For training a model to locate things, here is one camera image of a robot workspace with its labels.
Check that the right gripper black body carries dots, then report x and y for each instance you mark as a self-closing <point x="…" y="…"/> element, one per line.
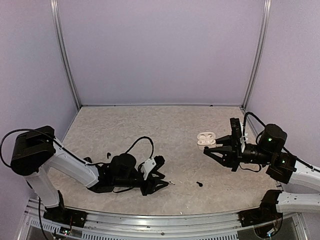
<point x="237" y="155"/>

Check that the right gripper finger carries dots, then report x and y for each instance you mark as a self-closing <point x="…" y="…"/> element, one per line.
<point x="224" y="141"/>
<point x="222" y="154"/>

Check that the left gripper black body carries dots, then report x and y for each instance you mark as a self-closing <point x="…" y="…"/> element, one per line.
<point x="146" y="190"/>

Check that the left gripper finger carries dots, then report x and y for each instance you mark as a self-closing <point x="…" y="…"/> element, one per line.
<point x="156" y="187"/>
<point x="156" y="176"/>

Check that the white earbud charging case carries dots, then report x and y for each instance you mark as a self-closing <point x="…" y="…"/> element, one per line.
<point x="206" y="139"/>

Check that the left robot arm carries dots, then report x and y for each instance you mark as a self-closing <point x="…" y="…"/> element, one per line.
<point x="35" y="149"/>

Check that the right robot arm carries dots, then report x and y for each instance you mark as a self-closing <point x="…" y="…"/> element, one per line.
<point x="281" y="166"/>

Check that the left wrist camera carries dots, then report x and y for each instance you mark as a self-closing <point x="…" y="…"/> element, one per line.
<point x="152" y="164"/>

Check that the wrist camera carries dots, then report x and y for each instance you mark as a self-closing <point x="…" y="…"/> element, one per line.
<point x="238" y="137"/>
<point x="152" y="164"/>

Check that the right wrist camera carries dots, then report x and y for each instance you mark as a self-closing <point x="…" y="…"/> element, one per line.
<point x="238" y="137"/>

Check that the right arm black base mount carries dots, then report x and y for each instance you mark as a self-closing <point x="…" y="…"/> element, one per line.
<point x="266" y="211"/>

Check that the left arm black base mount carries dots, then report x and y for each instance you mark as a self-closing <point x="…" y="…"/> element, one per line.
<point x="63" y="215"/>

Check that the aluminium front rail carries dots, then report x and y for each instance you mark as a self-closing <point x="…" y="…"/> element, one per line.
<point x="116" y="226"/>

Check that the right aluminium frame post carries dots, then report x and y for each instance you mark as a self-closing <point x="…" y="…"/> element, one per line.
<point x="258" y="53"/>

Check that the aluminium frame post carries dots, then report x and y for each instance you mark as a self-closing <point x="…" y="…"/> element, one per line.
<point x="54" y="5"/>
<point x="258" y="53"/>

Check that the left aluminium frame post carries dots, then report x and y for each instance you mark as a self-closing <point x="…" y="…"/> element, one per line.
<point x="54" y="5"/>

